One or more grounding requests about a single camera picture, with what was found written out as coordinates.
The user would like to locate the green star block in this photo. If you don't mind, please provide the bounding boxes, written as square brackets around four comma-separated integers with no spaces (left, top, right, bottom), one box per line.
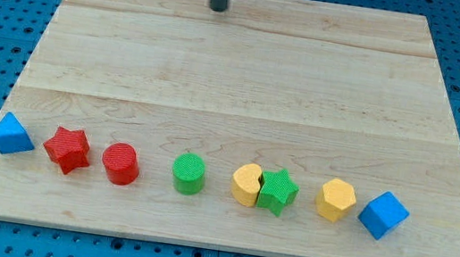
[256,170,299,218]

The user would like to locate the red star block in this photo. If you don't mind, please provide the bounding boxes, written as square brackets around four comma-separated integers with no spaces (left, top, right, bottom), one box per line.
[43,126,90,175]

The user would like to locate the green cylinder block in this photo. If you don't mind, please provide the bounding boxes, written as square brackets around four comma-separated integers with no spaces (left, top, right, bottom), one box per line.
[172,153,205,195]

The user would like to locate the yellow crescent block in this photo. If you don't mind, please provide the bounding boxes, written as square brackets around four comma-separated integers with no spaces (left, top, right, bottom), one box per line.
[230,163,263,207]

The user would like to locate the wooden board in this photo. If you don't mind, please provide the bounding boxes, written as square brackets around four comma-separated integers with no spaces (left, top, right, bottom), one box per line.
[0,0,460,257]

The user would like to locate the red cylinder block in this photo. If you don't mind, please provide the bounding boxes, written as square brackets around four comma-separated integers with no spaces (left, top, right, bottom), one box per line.
[102,143,139,186]

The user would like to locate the yellow hexagon block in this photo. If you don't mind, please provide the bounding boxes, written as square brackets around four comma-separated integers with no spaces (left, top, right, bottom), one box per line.
[314,178,357,222]

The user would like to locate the blue cube block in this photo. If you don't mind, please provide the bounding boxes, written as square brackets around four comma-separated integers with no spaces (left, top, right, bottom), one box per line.
[358,191,409,240]

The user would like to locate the blue triangle block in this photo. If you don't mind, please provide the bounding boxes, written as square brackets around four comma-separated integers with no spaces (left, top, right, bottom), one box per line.
[0,112,35,154]

